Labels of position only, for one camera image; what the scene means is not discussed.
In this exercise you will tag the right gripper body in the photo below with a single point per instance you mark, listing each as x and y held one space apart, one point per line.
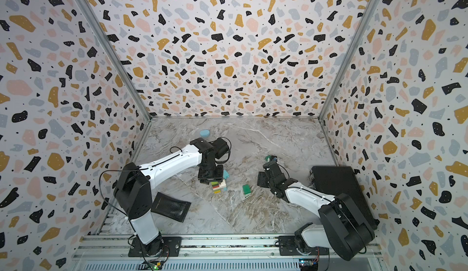
262 181

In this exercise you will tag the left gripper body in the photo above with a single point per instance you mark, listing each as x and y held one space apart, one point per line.
214 173

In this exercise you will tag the cream long lego brick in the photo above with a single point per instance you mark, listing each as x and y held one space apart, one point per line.
223 186

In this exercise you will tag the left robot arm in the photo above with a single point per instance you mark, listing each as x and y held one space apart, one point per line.
137 182

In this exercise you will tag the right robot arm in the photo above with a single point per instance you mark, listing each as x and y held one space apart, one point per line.
346 225

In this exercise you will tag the green square lego brick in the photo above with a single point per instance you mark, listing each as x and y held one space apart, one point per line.
246 190

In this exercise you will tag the light blue round puck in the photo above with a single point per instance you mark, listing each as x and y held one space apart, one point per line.
204 133

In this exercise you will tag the black hard case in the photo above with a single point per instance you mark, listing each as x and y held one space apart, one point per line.
336 180

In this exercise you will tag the green circuit board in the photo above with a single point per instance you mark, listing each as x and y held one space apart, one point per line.
154 265

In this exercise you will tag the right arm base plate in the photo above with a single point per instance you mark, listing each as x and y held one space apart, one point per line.
293 246

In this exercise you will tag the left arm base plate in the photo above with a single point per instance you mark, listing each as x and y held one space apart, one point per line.
161 246

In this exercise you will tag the aluminium frame rail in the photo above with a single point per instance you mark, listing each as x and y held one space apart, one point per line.
218 252

